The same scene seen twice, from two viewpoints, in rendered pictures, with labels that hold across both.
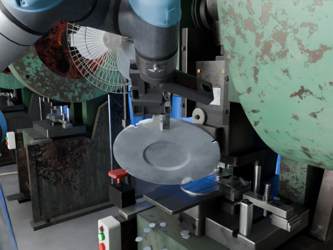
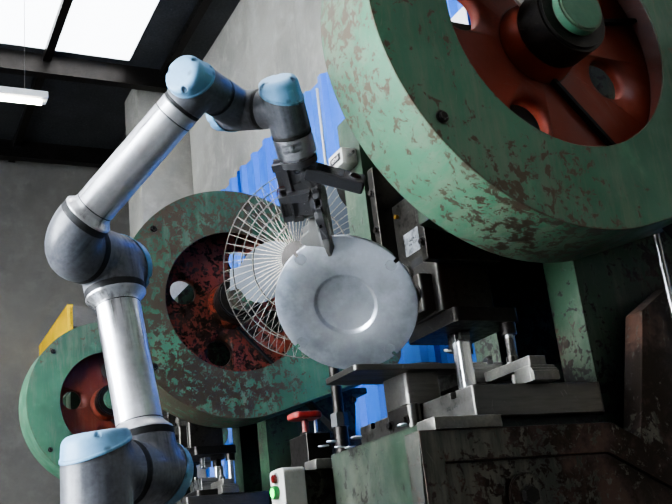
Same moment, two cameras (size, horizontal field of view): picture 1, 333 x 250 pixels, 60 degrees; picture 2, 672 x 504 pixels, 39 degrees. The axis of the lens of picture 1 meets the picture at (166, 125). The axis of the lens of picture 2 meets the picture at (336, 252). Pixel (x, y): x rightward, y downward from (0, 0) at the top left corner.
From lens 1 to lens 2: 131 cm
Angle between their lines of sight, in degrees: 31
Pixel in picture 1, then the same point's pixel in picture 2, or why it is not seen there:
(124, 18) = (257, 108)
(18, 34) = (180, 117)
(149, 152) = (322, 301)
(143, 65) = (280, 150)
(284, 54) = (374, 98)
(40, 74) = (177, 363)
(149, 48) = (280, 129)
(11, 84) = not seen: hidden behind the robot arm
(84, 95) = (260, 405)
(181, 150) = (361, 288)
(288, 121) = (408, 160)
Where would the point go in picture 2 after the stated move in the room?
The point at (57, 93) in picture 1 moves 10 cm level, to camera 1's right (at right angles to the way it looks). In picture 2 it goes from (208, 399) to (237, 395)
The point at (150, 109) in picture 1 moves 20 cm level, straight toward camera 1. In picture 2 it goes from (301, 210) to (277, 170)
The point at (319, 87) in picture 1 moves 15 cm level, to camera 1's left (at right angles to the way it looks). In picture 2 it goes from (400, 111) to (313, 129)
